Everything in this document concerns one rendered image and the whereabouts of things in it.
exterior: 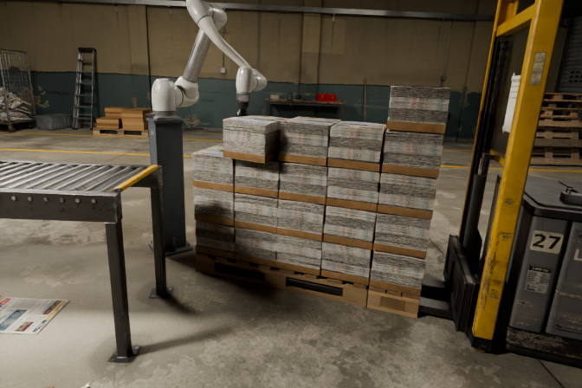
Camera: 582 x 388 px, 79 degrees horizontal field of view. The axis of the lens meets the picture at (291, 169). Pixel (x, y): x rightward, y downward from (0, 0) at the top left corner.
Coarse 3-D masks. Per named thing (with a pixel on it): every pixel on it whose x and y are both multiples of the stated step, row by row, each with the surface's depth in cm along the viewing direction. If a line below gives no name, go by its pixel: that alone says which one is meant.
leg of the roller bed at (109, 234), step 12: (108, 228) 148; (120, 228) 152; (108, 240) 149; (120, 240) 152; (108, 252) 151; (120, 252) 153; (120, 264) 153; (120, 276) 154; (120, 288) 155; (120, 300) 156; (120, 312) 158; (120, 324) 159; (120, 336) 161; (120, 348) 162
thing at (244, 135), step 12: (228, 120) 202; (240, 120) 200; (252, 120) 202; (264, 120) 204; (276, 120) 206; (228, 132) 204; (240, 132) 201; (252, 132) 197; (264, 132) 193; (276, 132) 207; (228, 144) 206; (240, 144) 203; (252, 144) 199; (264, 144) 196; (276, 144) 209
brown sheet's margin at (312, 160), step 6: (282, 156) 204; (288, 156) 203; (294, 156) 202; (300, 156) 201; (306, 156) 199; (300, 162) 202; (306, 162) 200; (312, 162) 199; (318, 162) 198; (324, 162) 197
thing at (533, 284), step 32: (544, 192) 177; (576, 192) 182; (544, 224) 158; (576, 224) 155; (512, 256) 178; (544, 256) 161; (576, 256) 157; (512, 288) 173; (544, 288) 164; (576, 288) 160; (512, 320) 171; (544, 320) 168; (576, 320) 163; (544, 352) 171; (576, 352) 165
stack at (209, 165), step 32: (192, 160) 223; (224, 160) 215; (224, 192) 221; (288, 192) 208; (320, 192) 202; (352, 192) 197; (224, 224) 228; (288, 224) 213; (320, 224) 206; (352, 224) 201; (256, 256) 224; (288, 256) 218; (320, 256) 211; (352, 256) 205; (288, 288) 222; (352, 288) 209
